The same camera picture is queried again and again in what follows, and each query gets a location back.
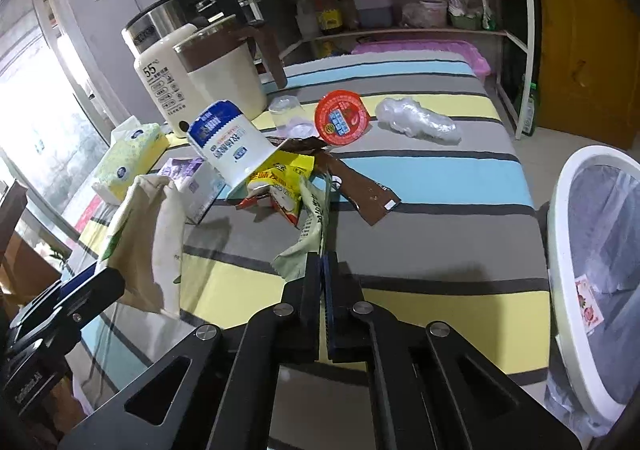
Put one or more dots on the steel electric kettle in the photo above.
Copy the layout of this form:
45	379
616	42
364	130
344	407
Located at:
165	12

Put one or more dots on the clear bin liner bag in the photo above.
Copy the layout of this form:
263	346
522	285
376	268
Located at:
610	240

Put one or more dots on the striped tablecloth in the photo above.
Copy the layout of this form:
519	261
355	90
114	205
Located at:
440	240

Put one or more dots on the brown chocolate wrapper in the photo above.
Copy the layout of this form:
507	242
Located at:
365	195

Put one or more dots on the green yellow tissue pack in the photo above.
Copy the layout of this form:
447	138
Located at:
127	154

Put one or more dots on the yellow snack packet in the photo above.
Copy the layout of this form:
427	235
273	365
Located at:
280	180

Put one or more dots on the window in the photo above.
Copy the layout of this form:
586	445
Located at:
45	119

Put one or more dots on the cream brown lidded pitcher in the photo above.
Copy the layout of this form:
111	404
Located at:
225	74

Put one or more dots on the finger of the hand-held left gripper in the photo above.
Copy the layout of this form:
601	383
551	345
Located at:
82	275
95	295

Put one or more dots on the white round trash bin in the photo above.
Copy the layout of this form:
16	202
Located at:
562	280

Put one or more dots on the red lid jelly cup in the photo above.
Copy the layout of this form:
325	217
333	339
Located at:
342	117

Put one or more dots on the beige cloth bag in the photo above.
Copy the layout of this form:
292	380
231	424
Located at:
145	240

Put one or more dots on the yellow wooden door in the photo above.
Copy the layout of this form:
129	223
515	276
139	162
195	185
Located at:
585	39

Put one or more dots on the yellow label oil bottle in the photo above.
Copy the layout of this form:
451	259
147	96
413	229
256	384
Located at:
330	17

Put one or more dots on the white blue yogurt cup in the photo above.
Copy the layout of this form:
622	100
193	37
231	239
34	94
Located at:
230	144

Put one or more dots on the bundle of plastic bags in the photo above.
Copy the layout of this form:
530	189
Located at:
467	4

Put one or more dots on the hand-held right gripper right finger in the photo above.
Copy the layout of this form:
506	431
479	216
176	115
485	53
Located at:
350	330

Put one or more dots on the clear plastic cup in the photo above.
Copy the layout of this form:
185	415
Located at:
287	112

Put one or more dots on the green glass bottle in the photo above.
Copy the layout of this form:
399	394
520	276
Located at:
530	114

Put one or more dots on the white plastic bucket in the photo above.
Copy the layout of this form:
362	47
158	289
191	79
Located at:
434	13

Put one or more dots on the dark liquid plastic jug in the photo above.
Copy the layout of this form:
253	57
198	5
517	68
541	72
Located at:
372	7

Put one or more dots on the cream insulated water jug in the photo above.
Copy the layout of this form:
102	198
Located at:
160	79

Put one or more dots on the crumpled clear plastic bag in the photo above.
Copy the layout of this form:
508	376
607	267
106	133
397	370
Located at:
415	119

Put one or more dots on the green snack wrapper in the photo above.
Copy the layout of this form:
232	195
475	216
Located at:
310	230

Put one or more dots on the red white label packet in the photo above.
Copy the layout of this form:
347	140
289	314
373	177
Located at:
590	305

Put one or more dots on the small dark bottle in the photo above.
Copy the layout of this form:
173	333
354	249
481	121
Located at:
347	12

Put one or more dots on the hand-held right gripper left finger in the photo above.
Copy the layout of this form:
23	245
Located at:
300	330

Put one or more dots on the pink lid storage box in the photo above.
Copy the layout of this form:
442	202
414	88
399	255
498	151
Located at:
420	49

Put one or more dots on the purple tissue pack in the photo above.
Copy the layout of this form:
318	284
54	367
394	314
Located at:
197	185

